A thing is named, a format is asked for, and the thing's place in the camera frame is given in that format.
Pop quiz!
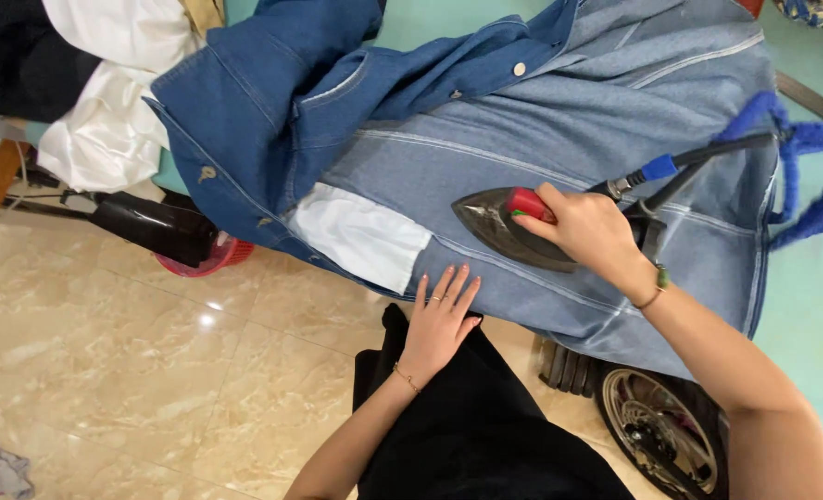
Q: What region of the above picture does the person's left hand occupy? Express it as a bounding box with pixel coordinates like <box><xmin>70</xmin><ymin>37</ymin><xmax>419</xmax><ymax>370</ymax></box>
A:
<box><xmin>401</xmin><ymin>264</ymin><xmax>484</xmax><ymax>384</ymax></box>

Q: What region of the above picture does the person's right hand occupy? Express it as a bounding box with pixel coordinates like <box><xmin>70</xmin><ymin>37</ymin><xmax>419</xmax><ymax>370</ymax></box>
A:
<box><xmin>512</xmin><ymin>182</ymin><xmax>653</xmax><ymax>296</ymax></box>

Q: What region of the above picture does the steam iron with red handle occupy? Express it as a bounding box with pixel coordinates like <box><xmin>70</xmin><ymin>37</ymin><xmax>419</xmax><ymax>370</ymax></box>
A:
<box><xmin>451</xmin><ymin>186</ymin><xmax>669</xmax><ymax>273</ymax></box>

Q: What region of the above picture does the blue denim jacket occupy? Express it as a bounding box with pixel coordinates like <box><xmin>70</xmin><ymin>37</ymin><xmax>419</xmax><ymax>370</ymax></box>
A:
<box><xmin>144</xmin><ymin>0</ymin><xmax>780</xmax><ymax>380</ymax></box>

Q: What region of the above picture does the person's black clothing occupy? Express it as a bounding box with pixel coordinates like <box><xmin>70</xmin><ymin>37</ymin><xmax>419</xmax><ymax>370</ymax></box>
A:
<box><xmin>352</xmin><ymin>303</ymin><xmax>639</xmax><ymax>500</ymax></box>

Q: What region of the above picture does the white cloth pad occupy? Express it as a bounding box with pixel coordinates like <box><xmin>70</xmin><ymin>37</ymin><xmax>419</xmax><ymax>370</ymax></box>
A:
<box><xmin>286</xmin><ymin>182</ymin><xmax>433</xmax><ymax>294</ymax></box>

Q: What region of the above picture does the black ribbed rubber footrest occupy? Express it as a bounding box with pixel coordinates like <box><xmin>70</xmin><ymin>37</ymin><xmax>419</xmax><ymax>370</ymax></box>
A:
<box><xmin>538</xmin><ymin>337</ymin><xmax>604</xmax><ymax>399</ymax></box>

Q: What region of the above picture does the motorcycle wheel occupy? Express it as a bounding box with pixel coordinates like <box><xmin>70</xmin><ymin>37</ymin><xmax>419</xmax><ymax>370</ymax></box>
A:
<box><xmin>592</xmin><ymin>360</ymin><xmax>732</xmax><ymax>500</ymax></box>

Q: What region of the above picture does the red plastic basket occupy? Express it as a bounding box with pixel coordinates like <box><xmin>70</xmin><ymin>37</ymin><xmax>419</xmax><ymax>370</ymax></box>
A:
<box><xmin>154</xmin><ymin>232</ymin><xmax>256</xmax><ymax>279</ymax></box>

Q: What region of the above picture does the teal table cover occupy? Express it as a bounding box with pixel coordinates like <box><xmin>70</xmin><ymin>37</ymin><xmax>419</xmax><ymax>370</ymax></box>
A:
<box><xmin>22</xmin><ymin>0</ymin><xmax>823</xmax><ymax>447</ymax></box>

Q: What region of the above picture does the patterned blue yellow cloth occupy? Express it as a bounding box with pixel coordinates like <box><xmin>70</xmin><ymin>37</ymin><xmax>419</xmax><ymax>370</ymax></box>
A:
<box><xmin>773</xmin><ymin>0</ymin><xmax>823</xmax><ymax>38</ymax></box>

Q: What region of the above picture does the white satin garment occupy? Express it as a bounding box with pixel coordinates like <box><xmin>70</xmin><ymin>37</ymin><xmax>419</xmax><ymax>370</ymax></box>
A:
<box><xmin>36</xmin><ymin>0</ymin><xmax>208</xmax><ymax>195</ymax></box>

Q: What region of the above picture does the pile of black garments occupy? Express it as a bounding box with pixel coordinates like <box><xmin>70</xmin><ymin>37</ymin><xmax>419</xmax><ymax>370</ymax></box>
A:
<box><xmin>0</xmin><ymin>0</ymin><xmax>104</xmax><ymax>134</ymax></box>

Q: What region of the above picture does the gold chain bracelet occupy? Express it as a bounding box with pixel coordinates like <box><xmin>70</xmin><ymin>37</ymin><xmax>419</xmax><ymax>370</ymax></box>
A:
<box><xmin>392</xmin><ymin>361</ymin><xmax>423</xmax><ymax>395</ymax></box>

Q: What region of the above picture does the green bead bracelet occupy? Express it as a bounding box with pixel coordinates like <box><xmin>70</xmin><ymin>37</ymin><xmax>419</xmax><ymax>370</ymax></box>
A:
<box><xmin>631</xmin><ymin>262</ymin><xmax>671</xmax><ymax>311</ymax></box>

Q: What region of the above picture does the black iron hose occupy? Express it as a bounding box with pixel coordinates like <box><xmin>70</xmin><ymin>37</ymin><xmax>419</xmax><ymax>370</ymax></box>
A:
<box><xmin>588</xmin><ymin>132</ymin><xmax>780</xmax><ymax>216</ymax></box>

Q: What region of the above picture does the blue fuzzy wrapped cord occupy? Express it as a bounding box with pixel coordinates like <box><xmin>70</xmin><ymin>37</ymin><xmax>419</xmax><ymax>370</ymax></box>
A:
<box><xmin>716</xmin><ymin>90</ymin><xmax>823</xmax><ymax>252</ymax></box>

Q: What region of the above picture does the black cable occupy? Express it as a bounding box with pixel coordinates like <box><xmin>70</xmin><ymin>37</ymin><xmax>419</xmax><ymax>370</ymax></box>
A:
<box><xmin>0</xmin><ymin>149</ymin><xmax>94</xmax><ymax>222</ymax></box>

